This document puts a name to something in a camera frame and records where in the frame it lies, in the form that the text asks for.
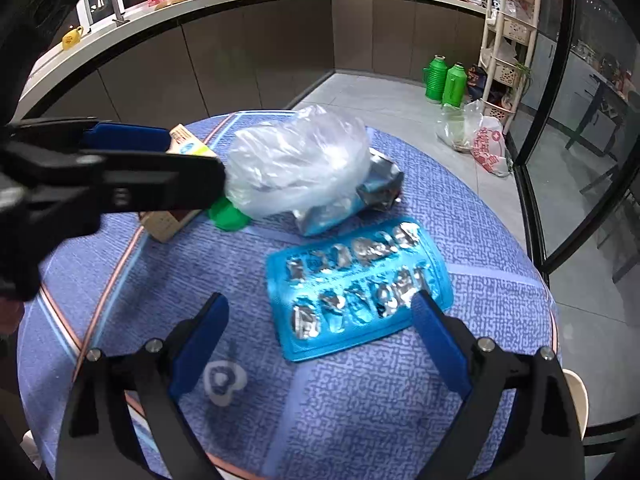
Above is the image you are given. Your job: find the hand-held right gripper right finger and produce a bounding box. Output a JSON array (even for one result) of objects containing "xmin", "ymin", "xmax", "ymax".
[{"xmin": 409, "ymin": 290, "xmax": 586, "ymax": 480}]

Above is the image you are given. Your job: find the light blue foil packet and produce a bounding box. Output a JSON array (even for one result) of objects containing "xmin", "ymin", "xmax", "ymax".
[{"xmin": 292, "ymin": 152, "xmax": 405, "ymax": 238}]

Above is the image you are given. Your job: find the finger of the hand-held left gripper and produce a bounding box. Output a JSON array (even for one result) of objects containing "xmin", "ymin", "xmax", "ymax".
[
  {"xmin": 74, "ymin": 149, "xmax": 227, "ymax": 214},
  {"xmin": 5, "ymin": 117, "xmax": 173, "ymax": 154}
]

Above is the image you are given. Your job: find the cream waste bin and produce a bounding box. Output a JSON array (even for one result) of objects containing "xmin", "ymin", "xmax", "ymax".
[{"xmin": 562, "ymin": 367, "xmax": 590, "ymax": 442}]

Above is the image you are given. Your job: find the cream storage rack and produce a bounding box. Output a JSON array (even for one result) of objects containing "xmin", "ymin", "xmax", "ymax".
[{"xmin": 479, "ymin": 0, "xmax": 544, "ymax": 134}]

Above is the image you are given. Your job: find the dark dining table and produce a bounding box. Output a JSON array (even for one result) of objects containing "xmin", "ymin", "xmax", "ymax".
[{"xmin": 565, "ymin": 72, "xmax": 640, "ymax": 172}]

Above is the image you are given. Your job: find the blue blister pack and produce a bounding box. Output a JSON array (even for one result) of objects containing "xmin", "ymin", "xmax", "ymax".
[{"xmin": 265, "ymin": 216, "xmax": 455, "ymax": 363}]

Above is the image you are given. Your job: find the glass sliding door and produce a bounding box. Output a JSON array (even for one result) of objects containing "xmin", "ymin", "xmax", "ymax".
[{"xmin": 510, "ymin": 0, "xmax": 640, "ymax": 273}]

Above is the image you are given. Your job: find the white red plastic bag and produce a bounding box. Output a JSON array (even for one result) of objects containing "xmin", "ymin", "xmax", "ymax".
[{"xmin": 470, "ymin": 114, "xmax": 512, "ymax": 177}]

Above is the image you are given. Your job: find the clear bag with scraps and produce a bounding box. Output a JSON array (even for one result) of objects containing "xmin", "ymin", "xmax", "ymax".
[{"xmin": 436, "ymin": 100, "xmax": 485, "ymax": 154}]

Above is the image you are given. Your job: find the green plastic cap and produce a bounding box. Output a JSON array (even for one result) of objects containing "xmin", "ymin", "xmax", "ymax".
[{"xmin": 207, "ymin": 196, "xmax": 250, "ymax": 233}]

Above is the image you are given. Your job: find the blue plaid tablecloth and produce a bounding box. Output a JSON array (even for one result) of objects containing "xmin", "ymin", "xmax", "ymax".
[{"xmin": 15, "ymin": 109, "xmax": 562, "ymax": 480}]

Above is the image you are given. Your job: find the kitchen counter with cabinets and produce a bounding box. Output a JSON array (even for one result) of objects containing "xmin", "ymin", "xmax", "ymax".
[{"xmin": 15, "ymin": 0, "xmax": 490, "ymax": 126}]

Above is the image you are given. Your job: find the dark blue bag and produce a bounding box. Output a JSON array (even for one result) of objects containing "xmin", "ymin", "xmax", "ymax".
[{"xmin": 467, "ymin": 64, "xmax": 489, "ymax": 101}]

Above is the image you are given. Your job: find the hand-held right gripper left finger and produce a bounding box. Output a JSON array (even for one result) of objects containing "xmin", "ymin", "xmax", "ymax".
[{"xmin": 55, "ymin": 291, "xmax": 231, "ymax": 480}]

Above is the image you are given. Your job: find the clear plastic bag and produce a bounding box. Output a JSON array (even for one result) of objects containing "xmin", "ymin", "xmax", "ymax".
[{"xmin": 222, "ymin": 104, "xmax": 372, "ymax": 220}]

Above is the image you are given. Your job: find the green thermos flask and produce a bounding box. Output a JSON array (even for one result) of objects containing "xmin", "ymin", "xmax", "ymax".
[
  {"xmin": 422, "ymin": 53, "xmax": 449, "ymax": 106},
  {"xmin": 442, "ymin": 62, "xmax": 469, "ymax": 110}
]

